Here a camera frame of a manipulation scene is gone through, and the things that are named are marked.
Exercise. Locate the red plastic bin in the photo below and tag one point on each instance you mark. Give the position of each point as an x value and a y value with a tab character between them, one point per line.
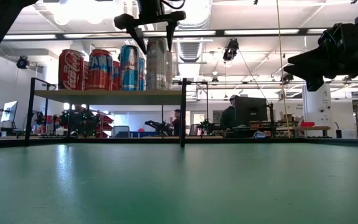
306	124

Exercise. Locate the red Coca-Cola can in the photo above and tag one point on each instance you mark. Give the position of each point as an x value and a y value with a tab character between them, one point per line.
86	77
71	71

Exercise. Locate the black background robot arm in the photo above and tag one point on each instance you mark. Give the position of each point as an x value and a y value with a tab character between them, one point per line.
158	127

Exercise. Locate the red Fanta can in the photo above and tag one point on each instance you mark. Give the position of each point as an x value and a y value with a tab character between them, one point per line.
116	77
100	71

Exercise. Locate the person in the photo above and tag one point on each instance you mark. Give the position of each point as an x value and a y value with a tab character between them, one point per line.
79	121
227	116
176	123

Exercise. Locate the wooden shelf black metal frame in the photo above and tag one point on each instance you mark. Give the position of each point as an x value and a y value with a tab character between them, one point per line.
104	97

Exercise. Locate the small white monitor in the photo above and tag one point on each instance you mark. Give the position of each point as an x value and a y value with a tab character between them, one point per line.
9	111

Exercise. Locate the brown cardboard box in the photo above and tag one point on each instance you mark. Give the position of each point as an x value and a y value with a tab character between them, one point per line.
288	119

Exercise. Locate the wooden background table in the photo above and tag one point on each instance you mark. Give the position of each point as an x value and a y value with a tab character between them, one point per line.
315	127

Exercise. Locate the red storage bin rack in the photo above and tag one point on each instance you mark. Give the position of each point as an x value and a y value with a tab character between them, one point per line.
104	126

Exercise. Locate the black ceiling camera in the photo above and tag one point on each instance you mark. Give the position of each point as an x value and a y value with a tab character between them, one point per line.
287	77
22	63

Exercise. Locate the white box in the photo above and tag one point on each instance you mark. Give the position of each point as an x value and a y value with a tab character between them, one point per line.
349	133

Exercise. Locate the black hanging camera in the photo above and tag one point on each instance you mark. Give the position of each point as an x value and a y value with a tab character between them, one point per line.
230	51

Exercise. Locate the white cylindrical pillar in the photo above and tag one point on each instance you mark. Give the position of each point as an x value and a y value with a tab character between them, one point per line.
317	115

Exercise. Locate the black table frame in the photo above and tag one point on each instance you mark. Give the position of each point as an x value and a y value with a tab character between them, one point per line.
42	142

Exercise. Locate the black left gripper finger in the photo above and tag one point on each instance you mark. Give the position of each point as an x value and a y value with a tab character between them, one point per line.
171	32
137	35

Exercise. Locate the thin yellow pole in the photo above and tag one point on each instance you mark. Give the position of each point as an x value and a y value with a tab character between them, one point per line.
281	62

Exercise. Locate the black computer monitor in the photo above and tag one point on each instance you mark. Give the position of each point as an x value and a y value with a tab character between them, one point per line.
250	109

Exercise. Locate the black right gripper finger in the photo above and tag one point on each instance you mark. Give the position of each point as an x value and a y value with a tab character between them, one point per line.
312	72
312	56

